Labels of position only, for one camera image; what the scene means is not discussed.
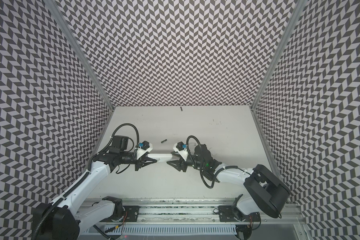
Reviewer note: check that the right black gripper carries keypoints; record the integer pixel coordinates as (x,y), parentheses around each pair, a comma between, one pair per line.
(183,162)

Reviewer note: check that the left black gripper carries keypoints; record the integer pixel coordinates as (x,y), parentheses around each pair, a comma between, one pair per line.
(141,162)

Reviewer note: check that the white remote with barcode label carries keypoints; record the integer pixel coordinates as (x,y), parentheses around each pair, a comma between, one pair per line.
(161,157)

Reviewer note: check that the white remote with back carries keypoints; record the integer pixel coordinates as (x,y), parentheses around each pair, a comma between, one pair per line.
(192,146)

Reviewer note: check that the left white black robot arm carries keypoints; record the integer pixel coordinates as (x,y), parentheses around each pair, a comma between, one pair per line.
(61,220)

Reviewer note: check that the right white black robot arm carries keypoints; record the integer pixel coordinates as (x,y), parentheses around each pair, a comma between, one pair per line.
(265,192)

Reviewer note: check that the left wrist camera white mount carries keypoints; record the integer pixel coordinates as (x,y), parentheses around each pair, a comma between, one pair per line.
(143,148)

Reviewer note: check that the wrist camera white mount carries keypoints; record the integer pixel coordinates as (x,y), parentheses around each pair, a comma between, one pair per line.
(143,148)
(181,149)

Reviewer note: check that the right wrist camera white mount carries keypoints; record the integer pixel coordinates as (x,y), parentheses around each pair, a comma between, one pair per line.
(181,149)

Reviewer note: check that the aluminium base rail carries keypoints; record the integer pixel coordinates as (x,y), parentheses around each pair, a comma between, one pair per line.
(195,211)

